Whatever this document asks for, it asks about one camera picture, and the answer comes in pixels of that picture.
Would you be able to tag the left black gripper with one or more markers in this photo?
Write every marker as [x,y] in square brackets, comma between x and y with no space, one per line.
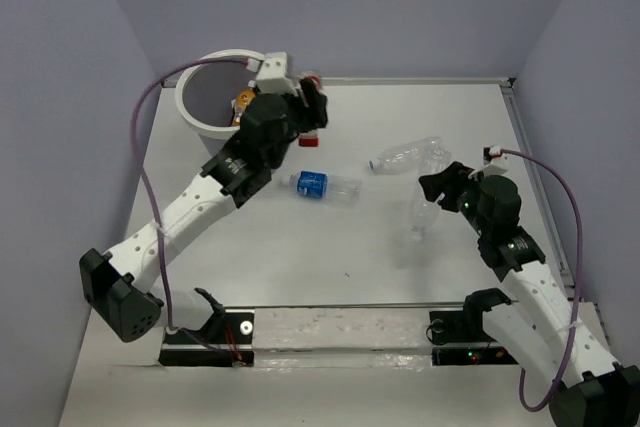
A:
[315,118]

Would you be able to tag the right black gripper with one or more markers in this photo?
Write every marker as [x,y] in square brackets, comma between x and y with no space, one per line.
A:
[434,184]

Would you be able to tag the clear bottle pale cap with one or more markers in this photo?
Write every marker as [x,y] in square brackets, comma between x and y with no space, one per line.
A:
[422,213]

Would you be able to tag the red cap crushed bottle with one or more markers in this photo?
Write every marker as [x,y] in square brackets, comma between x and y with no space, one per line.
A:
[310,139]

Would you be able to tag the orange milk tea bottle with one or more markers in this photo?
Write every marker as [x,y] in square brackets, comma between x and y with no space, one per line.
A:
[240,104]

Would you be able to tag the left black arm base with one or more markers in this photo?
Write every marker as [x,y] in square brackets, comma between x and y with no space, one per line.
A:
[227,343]

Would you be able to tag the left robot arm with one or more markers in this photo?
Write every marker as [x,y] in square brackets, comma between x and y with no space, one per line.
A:
[127,285]

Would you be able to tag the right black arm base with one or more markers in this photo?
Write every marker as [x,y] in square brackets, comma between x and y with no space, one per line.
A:
[456,344]

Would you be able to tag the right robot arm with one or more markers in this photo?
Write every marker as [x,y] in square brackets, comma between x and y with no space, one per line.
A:
[528,313]

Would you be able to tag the grey bin with white rim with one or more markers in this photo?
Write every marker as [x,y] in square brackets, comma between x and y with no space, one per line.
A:
[204,92]

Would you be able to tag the clear bottle blue cap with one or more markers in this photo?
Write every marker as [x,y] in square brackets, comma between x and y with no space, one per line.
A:
[403,158]

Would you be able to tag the blue label clear bottle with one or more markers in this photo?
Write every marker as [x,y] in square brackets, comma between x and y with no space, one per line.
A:
[322,187]

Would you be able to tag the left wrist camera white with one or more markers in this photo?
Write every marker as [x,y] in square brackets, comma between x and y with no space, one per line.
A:
[272,74]

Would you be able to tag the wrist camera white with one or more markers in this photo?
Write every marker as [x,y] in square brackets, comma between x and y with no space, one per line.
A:
[272,74]
[494,163]

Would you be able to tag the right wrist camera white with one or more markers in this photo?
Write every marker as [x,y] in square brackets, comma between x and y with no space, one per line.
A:
[494,163]

